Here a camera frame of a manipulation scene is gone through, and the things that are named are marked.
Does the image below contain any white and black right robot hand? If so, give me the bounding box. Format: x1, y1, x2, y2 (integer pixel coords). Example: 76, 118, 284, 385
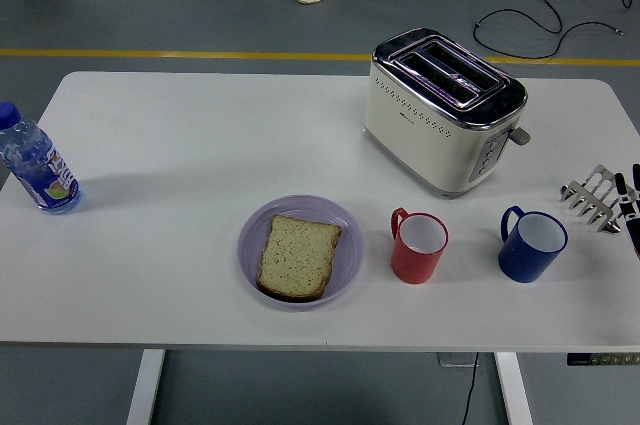
613, 163, 640, 260

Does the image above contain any blue enamel cup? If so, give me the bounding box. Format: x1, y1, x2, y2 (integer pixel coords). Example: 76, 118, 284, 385
498, 205, 569, 284

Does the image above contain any black desk control panel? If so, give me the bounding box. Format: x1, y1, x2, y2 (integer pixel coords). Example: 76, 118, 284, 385
566, 352, 640, 367

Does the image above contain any red enamel cup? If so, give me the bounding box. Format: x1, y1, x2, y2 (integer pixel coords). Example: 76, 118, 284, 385
389, 207, 450, 285

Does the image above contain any slice of toast bread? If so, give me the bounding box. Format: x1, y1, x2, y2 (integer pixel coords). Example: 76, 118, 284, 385
256, 213, 344, 303

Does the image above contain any silver metal toast rack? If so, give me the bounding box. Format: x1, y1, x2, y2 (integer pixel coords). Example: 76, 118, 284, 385
559, 164, 634, 235

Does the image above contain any white table leg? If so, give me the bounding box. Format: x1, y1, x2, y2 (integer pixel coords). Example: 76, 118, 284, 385
494, 352, 534, 425
125, 348, 166, 425

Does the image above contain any grey box under table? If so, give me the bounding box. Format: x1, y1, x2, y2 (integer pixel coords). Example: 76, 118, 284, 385
438, 352, 479, 368

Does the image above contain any cream and chrome toaster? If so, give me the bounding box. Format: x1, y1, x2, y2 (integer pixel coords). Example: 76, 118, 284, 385
363, 27, 532, 200

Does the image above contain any lilac round plate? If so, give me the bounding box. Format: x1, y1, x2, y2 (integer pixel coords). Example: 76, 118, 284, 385
236, 194, 366, 311

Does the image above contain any plastic bottle with blue cap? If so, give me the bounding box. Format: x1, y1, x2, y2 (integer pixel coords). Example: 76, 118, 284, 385
0, 101, 83, 216

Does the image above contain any thin black hanging cable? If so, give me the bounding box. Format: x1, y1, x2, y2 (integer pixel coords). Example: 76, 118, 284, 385
460, 352, 480, 425

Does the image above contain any black looped floor cable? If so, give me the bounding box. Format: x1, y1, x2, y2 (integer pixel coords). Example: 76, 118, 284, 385
473, 0, 634, 60

